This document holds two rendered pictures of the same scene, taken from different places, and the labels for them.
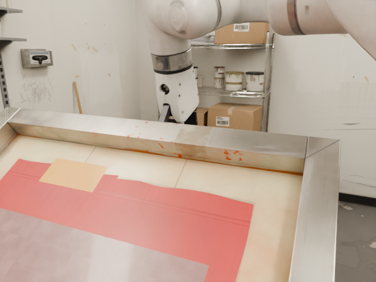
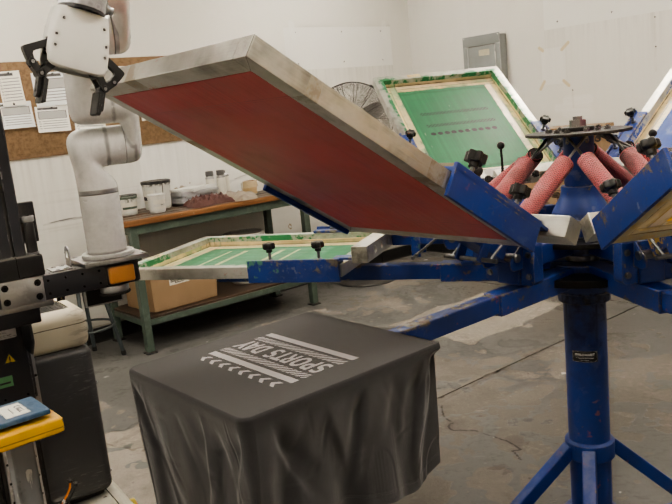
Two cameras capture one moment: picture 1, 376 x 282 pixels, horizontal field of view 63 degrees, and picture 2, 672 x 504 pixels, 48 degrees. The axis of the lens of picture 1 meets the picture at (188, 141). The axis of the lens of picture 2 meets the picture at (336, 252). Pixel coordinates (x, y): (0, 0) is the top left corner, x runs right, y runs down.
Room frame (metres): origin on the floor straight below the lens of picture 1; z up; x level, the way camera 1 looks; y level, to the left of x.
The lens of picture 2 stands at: (1.57, 0.97, 1.44)
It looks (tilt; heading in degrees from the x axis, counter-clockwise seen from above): 11 degrees down; 208
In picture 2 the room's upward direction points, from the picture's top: 6 degrees counter-clockwise
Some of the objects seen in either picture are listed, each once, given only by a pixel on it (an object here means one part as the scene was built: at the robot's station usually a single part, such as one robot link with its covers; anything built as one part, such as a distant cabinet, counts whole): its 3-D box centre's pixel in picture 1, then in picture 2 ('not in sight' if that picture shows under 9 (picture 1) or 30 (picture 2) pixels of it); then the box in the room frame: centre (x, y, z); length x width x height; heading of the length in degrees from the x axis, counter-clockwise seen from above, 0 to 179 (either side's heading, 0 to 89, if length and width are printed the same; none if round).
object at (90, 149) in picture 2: not in sight; (97, 160); (0.19, -0.39, 1.37); 0.13 x 0.10 x 0.16; 139
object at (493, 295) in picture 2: not in sight; (444, 322); (-0.15, 0.35, 0.89); 1.24 x 0.06 x 0.06; 157
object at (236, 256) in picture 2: not in sight; (299, 228); (-0.61, -0.31, 1.05); 1.08 x 0.61 x 0.23; 97
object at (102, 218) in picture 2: not in sight; (101, 224); (0.19, -0.41, 1.21); 0.16 x 0.13 x 0.15; 61
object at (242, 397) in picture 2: not in sight; (282, 356); (0.31, 0.15, 0.95); 0.48 x 0.44 x 0.01; 157
